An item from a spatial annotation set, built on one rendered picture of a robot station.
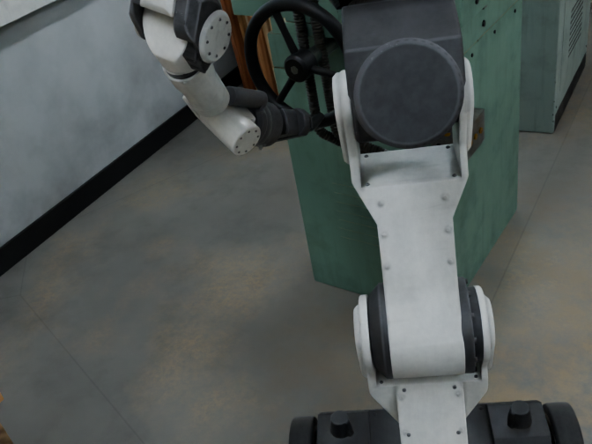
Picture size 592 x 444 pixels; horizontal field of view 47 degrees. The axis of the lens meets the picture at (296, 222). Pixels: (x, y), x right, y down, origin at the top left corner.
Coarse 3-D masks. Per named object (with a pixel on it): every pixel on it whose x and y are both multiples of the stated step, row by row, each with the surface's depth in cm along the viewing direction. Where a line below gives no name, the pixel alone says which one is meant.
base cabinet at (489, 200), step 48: (480, 48) 167; (288, 96) 174; (480, 96) 174; (288, 144) 184; (384, 144) 165; (480, 144) 181; (336, 192) 184; (480, 192) 190; (336, 240) 195; (480, 240) 199
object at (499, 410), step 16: (320, 416) 142; (336, 416) 137; (352, 416) 141; (368, 416) 141; (384, 416) 142; (480, 416) 138; (496, 416) 135; (512, 416) 131; (528, 416) 131; (544, 416) 133; (320, 432) 139; (336, 432) 137; (352, 432) 137; (368, 432) 137; (384, 432) 139; (480, 432) 135; (496, 432) 132; (512, 432) 132; (528, 432) 131; (544, 432) 131
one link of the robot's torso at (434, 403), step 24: (480, 288) 99; (360, 312) 99; (480, 312) 96; (360, 336) 98; (360, 360) 102; (384, 384) 105; (408, 384) 104; (432, 384) 104; (456, 384) 103; (480, 384) 104; (384, 408) 109; (408, 408) 105; (432, 408) 105; (456, 408) 104; (408, 432) 106; (432, 432) 105; (456, 432) 105
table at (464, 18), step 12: (240, 0) 165; (252, 0) 163; (264, 0) 161; (456, 0) 135; (468, 0) 137; (480, 0) 142; (240, 12) 168; (252, 12) 165; (468, 12) 138; (288, 24) 149; (324, 36) 146
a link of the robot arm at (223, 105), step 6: (228, 96) 116; (186, 102) 119; (222, 102) 114; (228, 102) 116; (192, 108) 119; (216, 108) 114; (222, 108) 115; (198, 114) 123; (204, 114) 115; (210, 114) 115; (216, 114) 115
